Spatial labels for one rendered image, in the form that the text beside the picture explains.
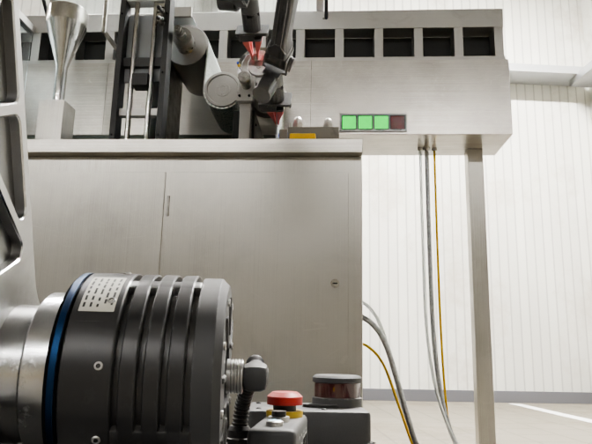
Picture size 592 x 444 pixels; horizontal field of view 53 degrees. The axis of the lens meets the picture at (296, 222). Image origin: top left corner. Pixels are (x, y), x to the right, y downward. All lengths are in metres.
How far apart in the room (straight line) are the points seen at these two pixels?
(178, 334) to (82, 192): 1.28
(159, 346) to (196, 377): 0.04
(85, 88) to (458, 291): 3.06
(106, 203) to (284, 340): 0.60
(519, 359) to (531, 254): 0.79
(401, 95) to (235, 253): 1.05
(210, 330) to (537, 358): 4.37
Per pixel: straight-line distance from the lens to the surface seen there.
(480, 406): 2.34
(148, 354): 0.45
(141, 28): 2.04
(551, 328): 4.81
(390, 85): 2.33
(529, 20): 5.48
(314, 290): 1.52
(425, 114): 2.30
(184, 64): 2.06
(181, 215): 1.60
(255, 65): 1.99
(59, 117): 2.19
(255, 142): 1.59
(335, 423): 0.79
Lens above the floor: 0.36
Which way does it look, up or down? 12 degrees up
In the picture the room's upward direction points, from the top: 1 degrees clockwise
